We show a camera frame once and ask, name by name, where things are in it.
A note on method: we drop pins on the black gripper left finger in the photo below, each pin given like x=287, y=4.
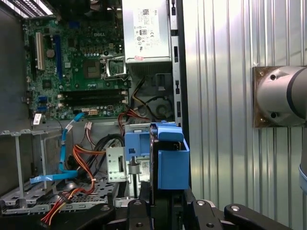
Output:
x=138, y=215

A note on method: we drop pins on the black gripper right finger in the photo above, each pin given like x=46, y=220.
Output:
x=201, y=215

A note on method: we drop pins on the hard disk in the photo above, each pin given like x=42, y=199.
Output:
x=172, y=167

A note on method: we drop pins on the grey metal disk bay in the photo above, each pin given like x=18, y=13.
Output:
x=14, y=201

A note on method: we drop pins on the blue drive bay latch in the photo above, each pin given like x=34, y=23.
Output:
x=136, y=143

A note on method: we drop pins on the black RAM slot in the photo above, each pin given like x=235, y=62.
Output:
x=93, y=102
x=93, y=93

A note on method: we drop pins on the metal socket cover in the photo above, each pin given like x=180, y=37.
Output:
x=115, y=77

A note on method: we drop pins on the black PC case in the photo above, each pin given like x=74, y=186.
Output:
x=184, y=72

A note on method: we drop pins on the CPU socket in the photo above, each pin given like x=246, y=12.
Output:
x=92, y=69

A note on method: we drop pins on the blue expansion slot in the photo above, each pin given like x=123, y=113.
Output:
x=57, y=57

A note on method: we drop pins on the green motherboard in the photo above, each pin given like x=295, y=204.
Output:
x=72, y=50

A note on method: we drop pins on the grey power supply unit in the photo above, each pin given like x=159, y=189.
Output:
x=148, y=31

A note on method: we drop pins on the round coin cell battery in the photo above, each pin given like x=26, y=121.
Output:
x=50, y=52

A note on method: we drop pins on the black expansion slot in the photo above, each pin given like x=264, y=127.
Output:
x=32, y=60

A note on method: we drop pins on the white expansion slot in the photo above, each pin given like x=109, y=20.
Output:
x=40, y=52

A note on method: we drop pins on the brown square base plate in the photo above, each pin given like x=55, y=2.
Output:
x=257, y=72

